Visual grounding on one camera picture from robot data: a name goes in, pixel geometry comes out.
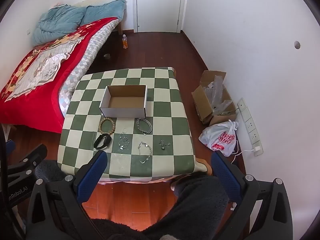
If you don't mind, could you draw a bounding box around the white cable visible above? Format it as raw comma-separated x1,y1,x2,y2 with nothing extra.
231,140,254,164

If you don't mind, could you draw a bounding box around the white door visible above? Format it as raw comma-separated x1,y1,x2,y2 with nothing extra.
136,0,184,33

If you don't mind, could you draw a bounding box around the brown cardboard box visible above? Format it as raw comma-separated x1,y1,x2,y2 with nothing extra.
191,70,238,127

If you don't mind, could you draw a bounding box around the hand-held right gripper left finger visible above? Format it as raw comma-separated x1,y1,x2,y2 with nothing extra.
25,151,108,240

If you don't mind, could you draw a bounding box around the pale checked quilt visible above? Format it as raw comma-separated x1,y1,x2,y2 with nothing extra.
58,20,118,118

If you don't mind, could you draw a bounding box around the thin silver charm necklace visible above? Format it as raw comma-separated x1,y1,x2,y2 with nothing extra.
118,129,130,151

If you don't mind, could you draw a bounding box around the white power strip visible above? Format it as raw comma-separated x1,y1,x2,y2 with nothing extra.
237,98,264,157

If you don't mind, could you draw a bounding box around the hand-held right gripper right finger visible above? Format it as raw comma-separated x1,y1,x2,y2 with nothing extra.
211,151,293,240

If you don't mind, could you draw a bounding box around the silver disc chain bracelet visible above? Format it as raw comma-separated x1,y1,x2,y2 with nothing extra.
138,141,153,165

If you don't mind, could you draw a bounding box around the black wristband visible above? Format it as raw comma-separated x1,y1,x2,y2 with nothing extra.
93,133,112,150

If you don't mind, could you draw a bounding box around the wooden bead bracelet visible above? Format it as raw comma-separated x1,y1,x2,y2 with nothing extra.
99,118,116,135

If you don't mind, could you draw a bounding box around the blue duvet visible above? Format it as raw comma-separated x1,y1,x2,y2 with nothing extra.
32,0,125,47

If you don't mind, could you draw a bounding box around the white plastic bag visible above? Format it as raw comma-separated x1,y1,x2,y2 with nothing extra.
199,120,239,157

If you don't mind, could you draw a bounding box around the white cardboard box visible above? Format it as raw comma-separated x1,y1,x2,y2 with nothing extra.
99,85,148,118

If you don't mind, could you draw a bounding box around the green checkered tablecloth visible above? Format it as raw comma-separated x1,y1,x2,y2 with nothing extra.
57,67,198,184

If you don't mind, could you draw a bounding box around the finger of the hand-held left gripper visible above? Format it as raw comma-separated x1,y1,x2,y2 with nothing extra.
5,139,16,161
7,144,48,180

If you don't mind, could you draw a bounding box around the bed with red blanket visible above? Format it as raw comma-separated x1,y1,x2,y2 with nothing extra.
0,17,118,133

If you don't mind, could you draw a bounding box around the clear bubble wrap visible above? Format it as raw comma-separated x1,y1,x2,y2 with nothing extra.
204,75,235,115

